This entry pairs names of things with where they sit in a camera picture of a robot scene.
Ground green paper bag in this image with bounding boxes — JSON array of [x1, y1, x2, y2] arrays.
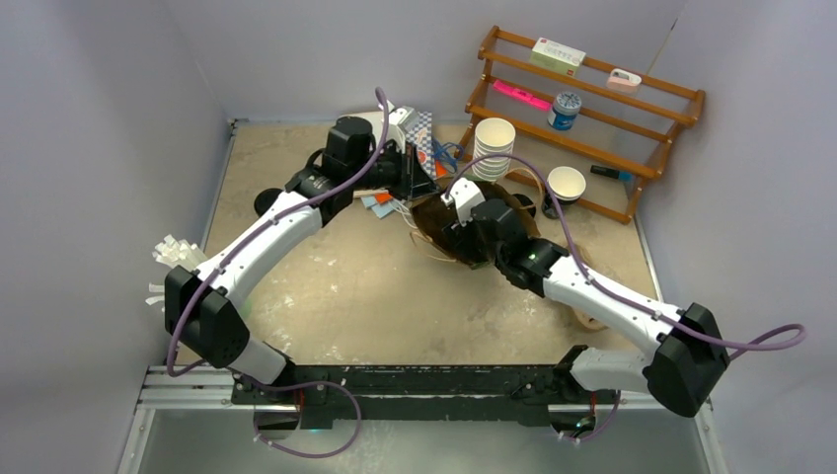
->
[[411, 182, 541, 268]]

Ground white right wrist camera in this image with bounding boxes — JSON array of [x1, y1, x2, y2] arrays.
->
[[440, 179, 486, 225]]

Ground orange paper bag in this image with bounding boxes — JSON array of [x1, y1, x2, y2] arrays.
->
[[372, 160, 451, 204]]

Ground pink highlighter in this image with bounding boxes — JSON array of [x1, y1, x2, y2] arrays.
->
[[492, 79, 552, 112]]

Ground dark printed coffee cup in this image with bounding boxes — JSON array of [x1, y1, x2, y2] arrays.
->
[[541, 166, 586, 219]]

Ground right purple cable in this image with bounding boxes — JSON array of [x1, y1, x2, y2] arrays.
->
[[451, 153, 806, 361]]

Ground blue checkered bakery bag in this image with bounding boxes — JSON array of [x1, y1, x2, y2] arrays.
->
[[406, 112, 437, 180]]

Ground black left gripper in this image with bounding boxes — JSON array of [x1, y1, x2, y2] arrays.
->
[[349, 140, 441, 201]]

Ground purple cable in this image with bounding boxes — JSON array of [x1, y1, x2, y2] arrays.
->
[[451, 153, 806, 361], [165, 86, 390, 379]]

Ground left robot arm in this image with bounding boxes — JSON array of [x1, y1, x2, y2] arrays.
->
[[164, 116, 438, 404]]

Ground dark blue marker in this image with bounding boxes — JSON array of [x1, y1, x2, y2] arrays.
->
[[590, 165, 633, 182]]

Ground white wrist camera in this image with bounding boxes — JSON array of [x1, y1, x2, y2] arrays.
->
[[440, 179, 486, 225], [366, 107, 420, 152]]

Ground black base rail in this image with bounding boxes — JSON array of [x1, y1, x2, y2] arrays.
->
[[232, 363, 617, 430]]

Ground pink white small case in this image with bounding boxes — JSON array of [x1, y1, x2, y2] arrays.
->
[[605, 68, 643, 95]]

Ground wooden shelf rack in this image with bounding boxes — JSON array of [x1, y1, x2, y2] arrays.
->
[[456, 25, 706, 224]]

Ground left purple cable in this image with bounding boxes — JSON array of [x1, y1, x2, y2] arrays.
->
[[165, 86, 390, 379]]

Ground wrapped white straws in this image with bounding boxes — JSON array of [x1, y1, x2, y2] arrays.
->
[[145, 235, 208, 306]]

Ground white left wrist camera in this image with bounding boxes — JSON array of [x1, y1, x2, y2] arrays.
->
[[366, 107, 420, 152]]

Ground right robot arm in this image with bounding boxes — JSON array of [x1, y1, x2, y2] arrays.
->
[[441, 194, 730, 418]]

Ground blue lidded jar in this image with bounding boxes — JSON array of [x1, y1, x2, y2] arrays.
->
[[547, 91, 582, 131]]

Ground white green box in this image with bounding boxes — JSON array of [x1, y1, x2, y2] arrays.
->
[[529, 38, 586, 77]]

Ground stack of white paper cups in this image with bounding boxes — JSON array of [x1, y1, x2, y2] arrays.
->
[[470, 118, 516, 182]]

